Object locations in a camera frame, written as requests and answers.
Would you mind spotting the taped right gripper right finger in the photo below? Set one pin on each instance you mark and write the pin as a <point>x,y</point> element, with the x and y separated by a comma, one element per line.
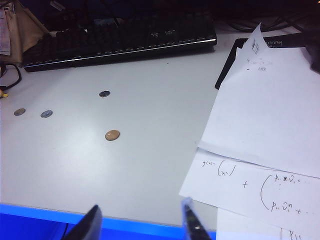
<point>192,222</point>

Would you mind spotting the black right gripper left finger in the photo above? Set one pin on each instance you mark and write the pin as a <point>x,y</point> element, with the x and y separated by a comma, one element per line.
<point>87,225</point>

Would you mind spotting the copper coin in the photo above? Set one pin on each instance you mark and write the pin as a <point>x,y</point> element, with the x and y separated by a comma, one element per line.
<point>112,135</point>

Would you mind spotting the brass coin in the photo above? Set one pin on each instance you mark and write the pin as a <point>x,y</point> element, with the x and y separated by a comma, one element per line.
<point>19,111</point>

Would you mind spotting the white paper with handwritten formulas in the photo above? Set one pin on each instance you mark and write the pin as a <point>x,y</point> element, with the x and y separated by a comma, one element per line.
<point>237,190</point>

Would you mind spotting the white paper with curled corner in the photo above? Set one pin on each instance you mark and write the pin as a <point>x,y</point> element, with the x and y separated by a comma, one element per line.
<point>262,112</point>

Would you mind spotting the black mechanical keyboard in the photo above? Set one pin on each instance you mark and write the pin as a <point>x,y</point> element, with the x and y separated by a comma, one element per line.
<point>125,45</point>

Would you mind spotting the white desk calendar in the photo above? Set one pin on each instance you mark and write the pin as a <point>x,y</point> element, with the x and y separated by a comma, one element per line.
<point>5,32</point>

